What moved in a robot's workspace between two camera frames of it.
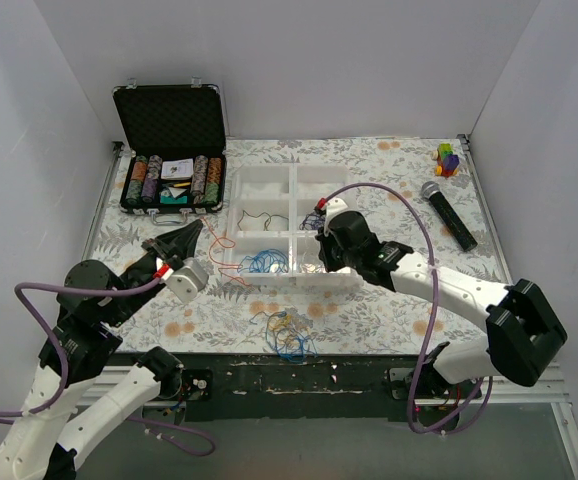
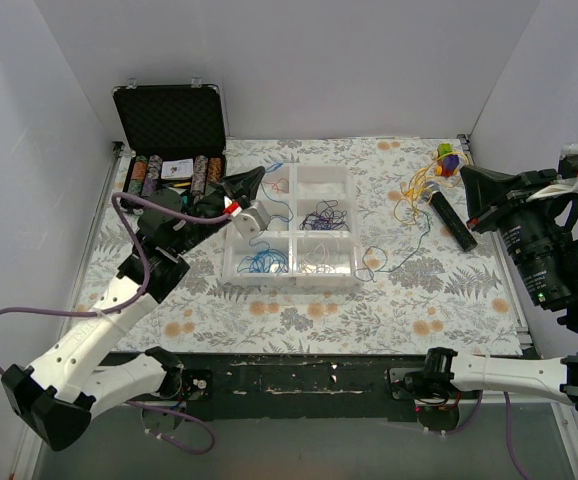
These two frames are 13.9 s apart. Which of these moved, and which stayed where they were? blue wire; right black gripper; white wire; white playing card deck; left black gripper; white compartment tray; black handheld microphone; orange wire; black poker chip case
Moved: orange wire; left black gripper; right black gripper
Stayed: black handheld microphone; white wire; blue wire; white compartment tray; white playing card deck; black poker chip case
